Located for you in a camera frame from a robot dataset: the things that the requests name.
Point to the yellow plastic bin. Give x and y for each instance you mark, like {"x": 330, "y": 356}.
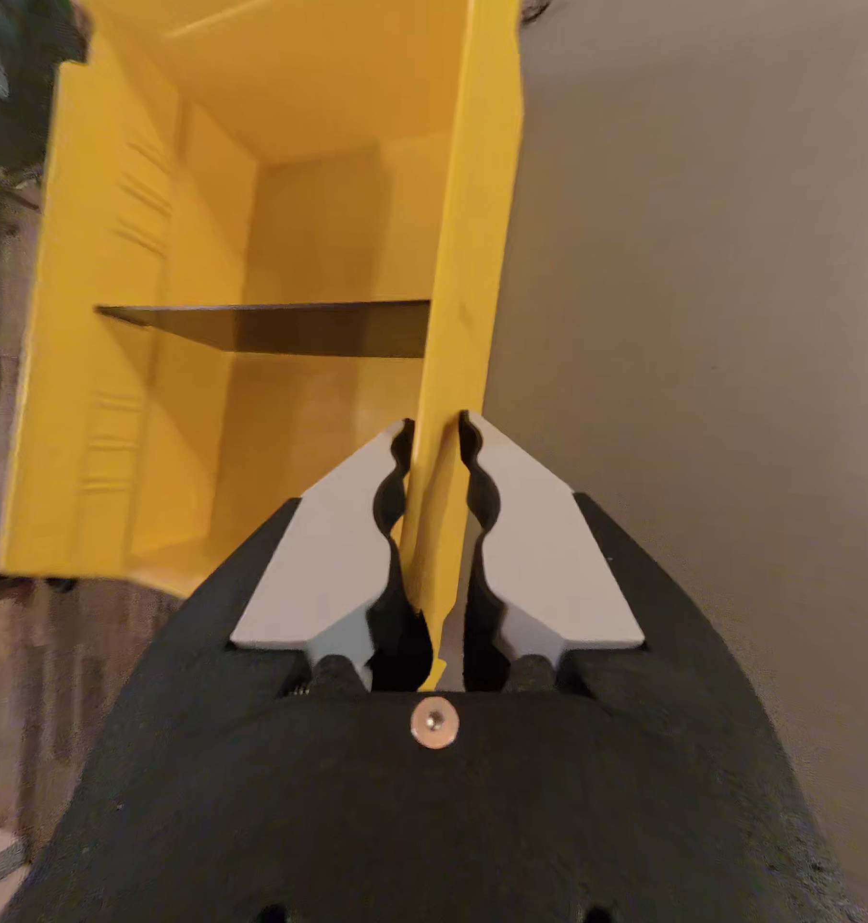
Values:
{"x": 318, "y": 108}

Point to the black bin divider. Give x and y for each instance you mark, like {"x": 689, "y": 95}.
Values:
{"x": 318, "y": 332}

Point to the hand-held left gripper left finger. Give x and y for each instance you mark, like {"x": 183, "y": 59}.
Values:
{"x": 318, "y": 570}

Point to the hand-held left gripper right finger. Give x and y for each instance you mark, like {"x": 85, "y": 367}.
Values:
{"x": 549, "y": 562}

